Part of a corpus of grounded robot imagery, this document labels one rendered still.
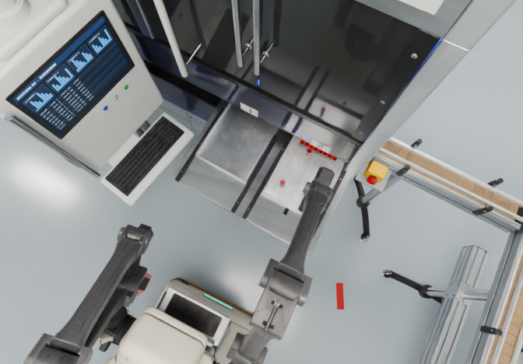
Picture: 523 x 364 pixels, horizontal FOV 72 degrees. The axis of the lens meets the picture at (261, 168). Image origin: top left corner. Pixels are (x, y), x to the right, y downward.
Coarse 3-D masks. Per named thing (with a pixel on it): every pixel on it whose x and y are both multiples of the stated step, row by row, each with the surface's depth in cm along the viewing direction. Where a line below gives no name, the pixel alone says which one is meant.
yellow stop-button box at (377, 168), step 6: (372, 162) 147; (378, 162) 147; (384, 162) 147; (372, 168) 146; (378, 168) 146; (384, 168) 146; (366, 174) 150; (372, 174) 147; (378, 174) 145; (384, 174) 145; (378, 180) 149
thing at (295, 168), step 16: (288, 160) 162; (304, 160) 162; (320, 160) 162; (336, 160) 162; (272, 176) 160; (288, 176) 160; (304, 176) 160; (336, 176) 160; (272, 192) 158; (288, 192) 158
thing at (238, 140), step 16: (224, 112) 167; (240, 112) 169; (224, 128) 167; (240, 128) 167; (256, 128) 167; (272, 128) 167; (208, 144) 164; (224, 144) 164; (240, 144) 164; (256, 144) 164; (208, 160) 158; (224, 160) 162; (240, 160) 162; (256, 160) 162; (240, 176) 160
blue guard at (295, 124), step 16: (128, 32) 148; (144, 48) 154; (160, 48) 146; (160, 64) 160; (176, 64) 152; (192, 64) 144; (192, 80) 158; (208, 80) 150; (224, 80) 142; (224, 96) 156; (240, 96) 147; (256, 96) 140; (272, 112) 145; (288, 112) 138; (288, 128) 151; (304, 128) 143; (320, 128) 136; (336, 144) 141; (352, 144) 134
